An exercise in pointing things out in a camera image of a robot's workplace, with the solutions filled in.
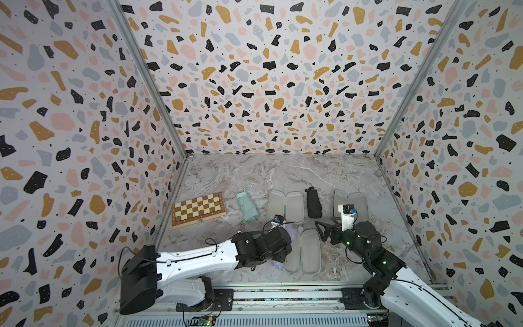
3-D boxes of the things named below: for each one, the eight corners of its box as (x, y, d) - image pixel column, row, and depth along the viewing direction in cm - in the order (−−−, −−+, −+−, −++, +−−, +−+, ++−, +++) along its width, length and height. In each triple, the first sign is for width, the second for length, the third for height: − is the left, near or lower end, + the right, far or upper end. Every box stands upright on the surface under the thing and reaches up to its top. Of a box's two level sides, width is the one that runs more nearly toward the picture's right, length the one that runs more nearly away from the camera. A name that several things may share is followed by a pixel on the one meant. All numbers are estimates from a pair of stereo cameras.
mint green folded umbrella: (246, 224, 95) (246, 220, 93) (235, 198, 104) (234, 194, 102) (259, 218, 97) (259, 215, 95) (247, 193, 106) (247, 190, 104)
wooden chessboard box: (174, 228, 94) (171, 225, 91) (174, 207, 101) (171, 204, 98) (226, 214, 99) (225, 211, 96) (223, 195, 106) (222, 191, 103)
